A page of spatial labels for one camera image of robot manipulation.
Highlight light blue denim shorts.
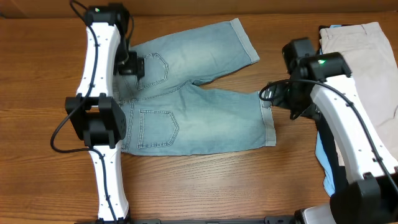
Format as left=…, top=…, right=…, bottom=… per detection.
left=113, top=19, right=276, bottom=156

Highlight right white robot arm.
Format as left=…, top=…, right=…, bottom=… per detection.
left=261, top=39, right=397, bottom=223

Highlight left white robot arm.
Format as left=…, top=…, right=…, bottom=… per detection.
left=65, top=3, right=145, bottom=223

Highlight light blue garment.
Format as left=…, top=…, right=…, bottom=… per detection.
left=315, top=24, right=343, bottom=197

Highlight beige shorts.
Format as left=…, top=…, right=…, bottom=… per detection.
left=320, top=22, right=397, bottom=158

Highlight black garment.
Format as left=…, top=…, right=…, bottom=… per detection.
left=309, top=24, right=349, bottom=197

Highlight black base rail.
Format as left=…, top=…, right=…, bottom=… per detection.
left=131, top=215, right=300, bottom=224

